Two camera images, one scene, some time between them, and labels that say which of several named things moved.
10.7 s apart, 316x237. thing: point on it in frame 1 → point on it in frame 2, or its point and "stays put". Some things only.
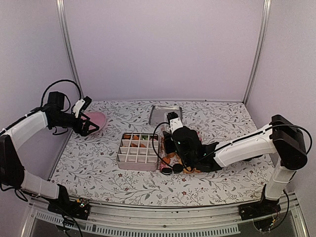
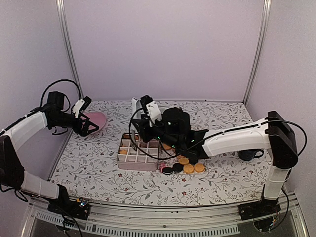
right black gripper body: x=168 y=150 → x=165 y=138
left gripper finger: x=86 y=128 stays put
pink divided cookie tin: x=138 y=151 stays put
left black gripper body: x=77 y=128 stays put
